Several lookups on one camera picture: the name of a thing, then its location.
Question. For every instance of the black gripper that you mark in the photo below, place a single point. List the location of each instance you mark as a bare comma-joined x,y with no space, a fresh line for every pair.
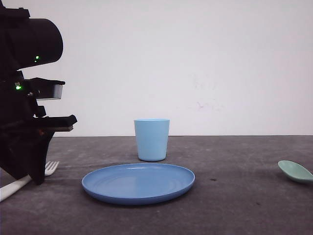
26,130

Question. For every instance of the white plastic fork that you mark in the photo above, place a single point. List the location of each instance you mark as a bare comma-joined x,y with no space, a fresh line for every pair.
11,188

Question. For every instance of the light blue plastic cup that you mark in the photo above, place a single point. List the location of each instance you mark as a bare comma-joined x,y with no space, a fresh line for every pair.
152,138

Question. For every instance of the mint green plastic spoon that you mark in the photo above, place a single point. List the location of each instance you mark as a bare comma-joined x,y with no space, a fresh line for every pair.
295,171

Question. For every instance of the blue plastic plate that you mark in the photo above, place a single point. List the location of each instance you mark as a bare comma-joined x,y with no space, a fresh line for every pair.
138,184

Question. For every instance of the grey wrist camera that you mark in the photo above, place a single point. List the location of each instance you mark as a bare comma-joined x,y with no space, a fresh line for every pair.
44,89

